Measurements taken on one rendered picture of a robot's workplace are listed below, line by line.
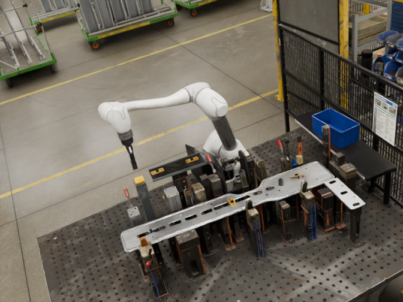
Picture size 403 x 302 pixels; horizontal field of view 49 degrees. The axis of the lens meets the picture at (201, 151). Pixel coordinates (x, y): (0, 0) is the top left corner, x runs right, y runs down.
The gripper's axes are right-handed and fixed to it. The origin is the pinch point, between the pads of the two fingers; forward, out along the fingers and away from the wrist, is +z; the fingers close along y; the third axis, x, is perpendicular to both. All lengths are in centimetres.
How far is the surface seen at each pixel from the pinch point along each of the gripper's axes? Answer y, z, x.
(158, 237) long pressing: 40.8, 27.7, -0.5
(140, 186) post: 3.7, 15.1, -0.6
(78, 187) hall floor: -189, 129, -56
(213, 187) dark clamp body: 18, 24, 43
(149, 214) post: 3.2, 39.7, 0.3
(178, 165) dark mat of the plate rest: 0.1, 11.5, 27.2
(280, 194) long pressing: 42, 27, 79
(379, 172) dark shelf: 58, 23, 138
